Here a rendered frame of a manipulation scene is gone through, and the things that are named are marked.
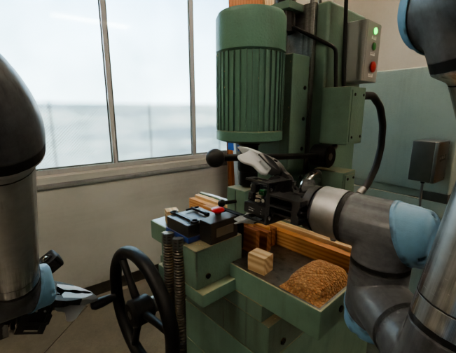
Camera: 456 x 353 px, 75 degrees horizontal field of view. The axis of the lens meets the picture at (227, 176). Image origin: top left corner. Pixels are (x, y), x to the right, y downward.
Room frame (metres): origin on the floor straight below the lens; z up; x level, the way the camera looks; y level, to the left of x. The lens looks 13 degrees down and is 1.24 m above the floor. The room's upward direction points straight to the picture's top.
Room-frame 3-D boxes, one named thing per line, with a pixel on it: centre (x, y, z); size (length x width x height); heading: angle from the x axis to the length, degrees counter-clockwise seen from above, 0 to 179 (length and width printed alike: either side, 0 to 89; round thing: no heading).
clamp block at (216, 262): (0.65, 0.06, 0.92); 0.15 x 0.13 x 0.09; 43
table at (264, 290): (0.71, 0.00, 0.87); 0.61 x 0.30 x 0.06; 43
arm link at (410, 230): (0.37, -0.21, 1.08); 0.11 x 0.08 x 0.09; 43
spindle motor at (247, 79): (0.81, -0.06, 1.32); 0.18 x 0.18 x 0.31
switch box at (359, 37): (0.92, -0.39, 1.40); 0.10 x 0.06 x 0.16; 133
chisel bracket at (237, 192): (0.82, -0.07, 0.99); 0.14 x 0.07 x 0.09; 133
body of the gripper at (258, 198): (0.48, -0.10, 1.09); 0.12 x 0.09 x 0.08; 43
